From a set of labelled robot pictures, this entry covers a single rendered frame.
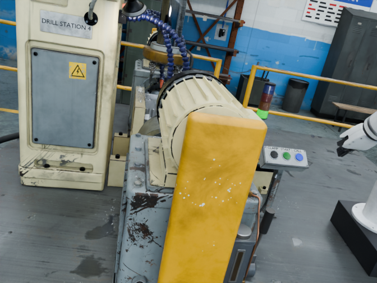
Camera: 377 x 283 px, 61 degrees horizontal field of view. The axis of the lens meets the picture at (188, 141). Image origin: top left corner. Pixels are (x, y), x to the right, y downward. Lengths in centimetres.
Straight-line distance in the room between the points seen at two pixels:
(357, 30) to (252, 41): 178
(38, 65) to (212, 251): 79
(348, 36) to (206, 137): 607
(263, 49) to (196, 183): 602
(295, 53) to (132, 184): 617
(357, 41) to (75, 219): 600
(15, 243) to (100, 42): 65
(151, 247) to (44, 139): 64
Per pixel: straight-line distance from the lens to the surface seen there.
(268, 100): 171
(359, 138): 113
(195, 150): 50
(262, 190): 147
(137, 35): 441
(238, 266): 72
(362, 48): 664
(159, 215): 66
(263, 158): 119
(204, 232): 60
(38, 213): 118
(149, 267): 75
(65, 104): 114
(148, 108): 126
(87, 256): 101
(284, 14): 654
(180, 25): 123
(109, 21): 108
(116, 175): 128
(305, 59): 676
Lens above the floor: 150
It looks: 22 degrees down
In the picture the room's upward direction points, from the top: 11 degrees clockwise
